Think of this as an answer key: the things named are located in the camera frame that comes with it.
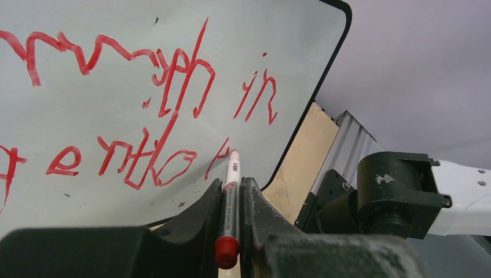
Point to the red and white marker pen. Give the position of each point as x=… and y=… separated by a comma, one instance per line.
x=227, y=244

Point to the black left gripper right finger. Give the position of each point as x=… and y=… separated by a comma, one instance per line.
x=272, y=247

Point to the small black-framed whiteboard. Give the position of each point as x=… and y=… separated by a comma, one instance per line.
x=118, y=113

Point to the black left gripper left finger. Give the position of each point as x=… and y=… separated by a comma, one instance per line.
x=182, y=247

